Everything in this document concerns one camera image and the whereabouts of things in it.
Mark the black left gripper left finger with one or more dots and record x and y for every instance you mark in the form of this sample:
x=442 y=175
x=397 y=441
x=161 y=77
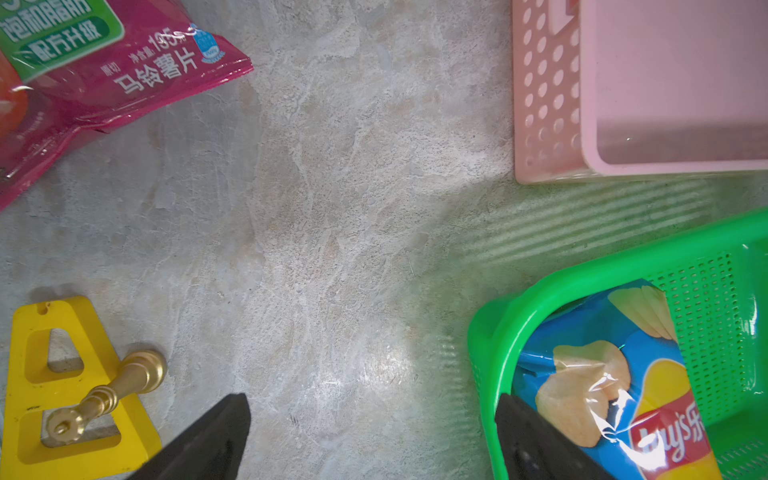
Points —
x=211 y=448

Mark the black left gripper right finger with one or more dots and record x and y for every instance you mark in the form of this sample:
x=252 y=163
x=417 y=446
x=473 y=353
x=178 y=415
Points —
x=534 y=449

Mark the dark blue chips bag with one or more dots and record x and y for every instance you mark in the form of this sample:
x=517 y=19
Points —
x=608 y=373

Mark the green plastic basket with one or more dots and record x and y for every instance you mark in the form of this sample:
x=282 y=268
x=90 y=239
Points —
x=715 y=282

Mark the pink plastic basket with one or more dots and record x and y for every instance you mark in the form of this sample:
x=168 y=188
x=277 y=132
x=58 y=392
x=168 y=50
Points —
x=638 y=88

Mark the magenta chips bag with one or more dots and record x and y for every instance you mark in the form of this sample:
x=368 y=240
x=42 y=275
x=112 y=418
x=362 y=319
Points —
x=74 y=70

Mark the brass knob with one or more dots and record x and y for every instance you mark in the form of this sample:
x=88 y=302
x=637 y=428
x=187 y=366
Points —
x=139 y=372

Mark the yellow plastic triangle frame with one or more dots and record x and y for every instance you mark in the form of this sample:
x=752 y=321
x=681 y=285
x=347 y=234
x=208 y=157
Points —
x=33 y=389

